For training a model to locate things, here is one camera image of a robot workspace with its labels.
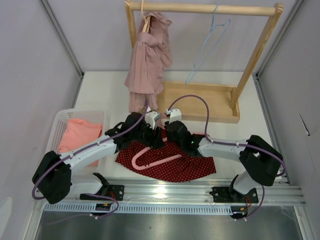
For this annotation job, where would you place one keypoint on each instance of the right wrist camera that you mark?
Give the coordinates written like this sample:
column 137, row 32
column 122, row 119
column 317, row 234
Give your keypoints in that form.
column 173, row 115

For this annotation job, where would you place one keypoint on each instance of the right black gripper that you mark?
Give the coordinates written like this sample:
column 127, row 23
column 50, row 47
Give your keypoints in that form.
column 169, row 137

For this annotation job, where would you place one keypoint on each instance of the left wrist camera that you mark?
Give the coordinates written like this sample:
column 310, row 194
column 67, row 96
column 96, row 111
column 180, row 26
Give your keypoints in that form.
column 151, row 118

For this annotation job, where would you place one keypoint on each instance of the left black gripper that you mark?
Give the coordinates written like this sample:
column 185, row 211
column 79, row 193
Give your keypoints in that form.
column 155, row 141

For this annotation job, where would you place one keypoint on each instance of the pink skirt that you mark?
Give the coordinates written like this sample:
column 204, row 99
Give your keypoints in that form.
column 150, row 57

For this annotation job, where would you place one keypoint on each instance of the white plastic basket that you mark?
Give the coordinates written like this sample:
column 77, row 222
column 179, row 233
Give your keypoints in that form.
column 96, row 116

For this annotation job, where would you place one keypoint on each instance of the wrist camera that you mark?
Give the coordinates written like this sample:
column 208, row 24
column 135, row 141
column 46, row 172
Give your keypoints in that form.
column 151, row 118
column 173, row 115

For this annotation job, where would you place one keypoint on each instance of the aluminium mounting rail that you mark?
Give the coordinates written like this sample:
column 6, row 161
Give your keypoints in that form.
column 159, row 197

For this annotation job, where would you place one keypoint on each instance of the pink plastic hanger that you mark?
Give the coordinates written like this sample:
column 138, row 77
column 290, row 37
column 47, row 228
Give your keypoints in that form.
column 162, row 155

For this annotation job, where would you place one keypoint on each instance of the beige plastic hanger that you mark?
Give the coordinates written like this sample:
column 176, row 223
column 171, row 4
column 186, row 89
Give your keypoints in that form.
column 146, row 19

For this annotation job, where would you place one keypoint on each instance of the wooden clothes rack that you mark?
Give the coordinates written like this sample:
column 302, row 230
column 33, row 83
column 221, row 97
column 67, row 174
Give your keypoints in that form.
column 222, row 100

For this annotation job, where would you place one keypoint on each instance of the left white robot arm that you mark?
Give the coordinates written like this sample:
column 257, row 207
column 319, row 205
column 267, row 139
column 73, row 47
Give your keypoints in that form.
column 53, row 177

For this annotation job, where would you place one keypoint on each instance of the salmon pink cloth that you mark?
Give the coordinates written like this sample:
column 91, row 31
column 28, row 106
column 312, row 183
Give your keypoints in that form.
column 79, row 132

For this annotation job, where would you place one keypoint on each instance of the red polka dot cloth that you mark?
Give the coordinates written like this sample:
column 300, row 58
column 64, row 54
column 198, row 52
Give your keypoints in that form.
column 183, row 169

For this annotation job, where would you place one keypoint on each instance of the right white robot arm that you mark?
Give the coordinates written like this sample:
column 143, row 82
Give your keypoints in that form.
column 259, row 159

